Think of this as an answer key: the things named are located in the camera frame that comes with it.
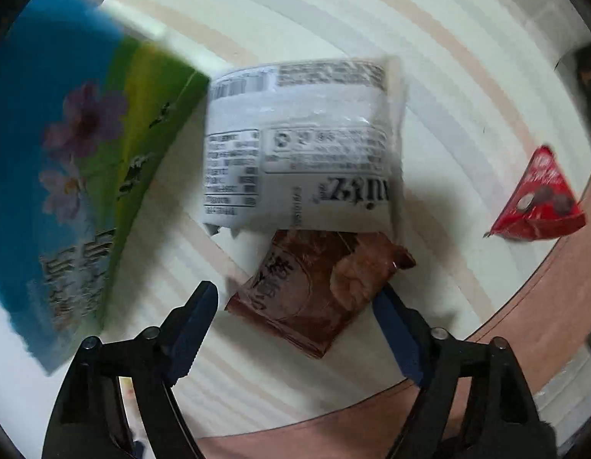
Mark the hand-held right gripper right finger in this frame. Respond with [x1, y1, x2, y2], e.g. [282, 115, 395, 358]
[372, 283, 557, 459]

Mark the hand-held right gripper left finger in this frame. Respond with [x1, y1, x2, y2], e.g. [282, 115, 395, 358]
[41, 281, 220, 459]

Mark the brown snack packet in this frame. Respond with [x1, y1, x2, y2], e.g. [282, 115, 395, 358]
[225, 229, 417, 359]

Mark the printed cardboard box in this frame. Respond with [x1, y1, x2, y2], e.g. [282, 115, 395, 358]
[0, 0, 212, 376]

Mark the red triangular snack packet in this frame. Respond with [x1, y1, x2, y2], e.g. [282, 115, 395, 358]
[483, 145, 587, 242]

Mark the white grey snack packet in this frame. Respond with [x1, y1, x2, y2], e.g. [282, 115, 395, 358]
[200, 55, 406, 240]

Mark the cat print tablecloth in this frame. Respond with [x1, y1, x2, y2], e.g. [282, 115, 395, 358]
[0, 0, 591, 459]

